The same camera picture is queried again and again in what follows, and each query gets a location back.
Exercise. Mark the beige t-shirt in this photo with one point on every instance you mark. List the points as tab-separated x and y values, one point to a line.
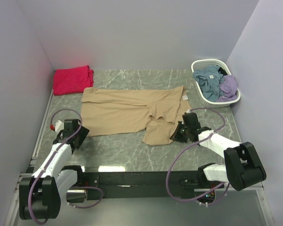
108	112

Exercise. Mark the folded red t-shirt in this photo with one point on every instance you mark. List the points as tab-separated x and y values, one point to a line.
74	80

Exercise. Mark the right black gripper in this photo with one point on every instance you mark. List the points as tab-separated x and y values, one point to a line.
175	136

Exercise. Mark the blue t-shirt in basket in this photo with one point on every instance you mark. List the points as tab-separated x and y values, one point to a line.
209	80

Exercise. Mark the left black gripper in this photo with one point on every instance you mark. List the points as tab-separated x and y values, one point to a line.
83	133

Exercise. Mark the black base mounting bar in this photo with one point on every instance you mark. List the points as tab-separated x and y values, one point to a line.
182	184

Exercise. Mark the aluminium frame rail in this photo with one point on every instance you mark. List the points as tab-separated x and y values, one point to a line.
126	151

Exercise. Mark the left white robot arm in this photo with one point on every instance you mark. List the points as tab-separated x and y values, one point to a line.
40	195

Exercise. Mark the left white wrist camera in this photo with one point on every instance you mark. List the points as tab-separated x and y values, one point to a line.
57	127

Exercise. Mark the purple t-shirt in basket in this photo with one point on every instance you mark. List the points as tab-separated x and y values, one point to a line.
228	89

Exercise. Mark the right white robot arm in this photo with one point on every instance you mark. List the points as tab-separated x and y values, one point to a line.
243	167

